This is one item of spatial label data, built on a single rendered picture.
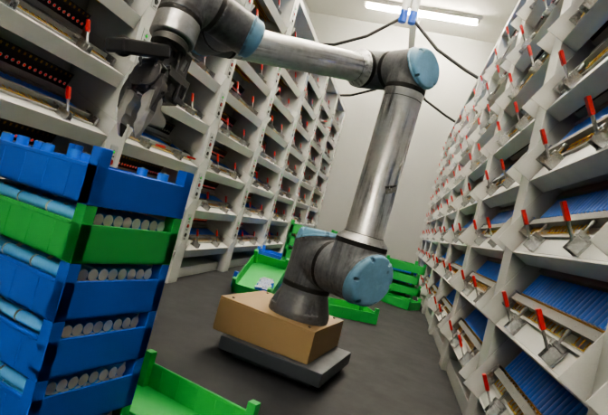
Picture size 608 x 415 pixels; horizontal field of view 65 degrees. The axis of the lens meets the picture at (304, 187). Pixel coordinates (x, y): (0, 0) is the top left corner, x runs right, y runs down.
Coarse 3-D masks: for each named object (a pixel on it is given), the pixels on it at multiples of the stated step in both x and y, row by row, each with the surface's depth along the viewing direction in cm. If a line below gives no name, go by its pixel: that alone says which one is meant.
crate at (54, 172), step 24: (0, 144) 73; (72, 144) 93; (0, 168) 72; (24, 168) 70; (48, 168) 68; (72, 168) 66; (96, 168) 64; (48, 192) 67; (72, 192) 65; (96, 192) 65; (120, 192) 68; (144, 192) 72; (168, 192) 77; (168, 216) 78
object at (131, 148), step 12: (156, 132) 207; (132, 144) 163; (180, 144) 219; (132, 156) 167; (144, 156) 173; (156, 156) 180; (168, 156) 189; (192, 156) 217; (180, 168) 203; (192, 168) 212
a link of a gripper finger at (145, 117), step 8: (144, 96) 87; (152, 96) 86; (144, 104) 86; (160, 104) 89; (144, 112) 85; (152, 112) 86; (160, 112) 89; (136, 120) 85; (144, 120) 85; (152, 120) 87; (160, 120) 89; (136, 128) 85; (144, 128) 86; (136, 136) 85
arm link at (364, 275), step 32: (384, 64) 139; (416, 64) 130; (384, 96) 137; (416, 96) 133; (384, 128) 133; (384, 160) 131; (384, 192) 131; (352, 224) 132; (384, 224) 132; (320, 256) 136; (352, 256) 128; (384, 256) 129; (352, 288) 125; (384, 288) 131
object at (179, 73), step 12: (156, 36) 90; (168, 36) 90; (180, 48) 92; (144, 60) 90; (156, 60) 88; (168, 60) 91; (180, 60) 94; (132, 72) 90; (144, 72) 89; (156, 72) 87; (168, 72) 89; (180, 72) 94; (144, 84) 88; (168, 84) 91; (180, 84) 92; (168, 96) 91
